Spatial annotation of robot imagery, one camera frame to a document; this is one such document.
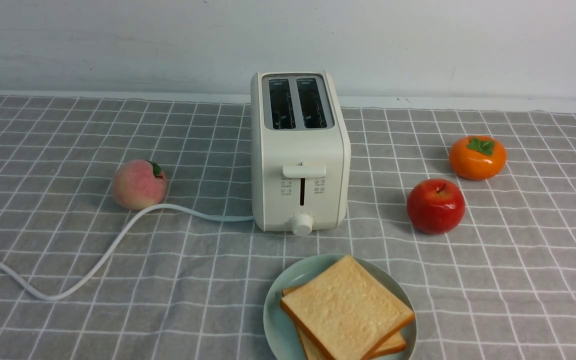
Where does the white toaster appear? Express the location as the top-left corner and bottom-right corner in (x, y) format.
(250, 71), (351, 236)

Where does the red apple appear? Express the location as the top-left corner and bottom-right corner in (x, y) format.
(406, 178), (466, 235)

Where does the pink peach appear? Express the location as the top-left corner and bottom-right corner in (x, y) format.
(110, 159), (169, 211)

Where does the light green plate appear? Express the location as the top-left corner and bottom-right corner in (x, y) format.
(263, 254), (419, 360)

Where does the orange persimmon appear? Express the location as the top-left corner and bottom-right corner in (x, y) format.
(448, 136), (507, 182)

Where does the grey checkered tablecloth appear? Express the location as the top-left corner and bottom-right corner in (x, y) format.
(0, 95), (576, 360)

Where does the white power cable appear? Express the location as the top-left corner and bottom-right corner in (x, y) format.
(0, 202), (255, 302)

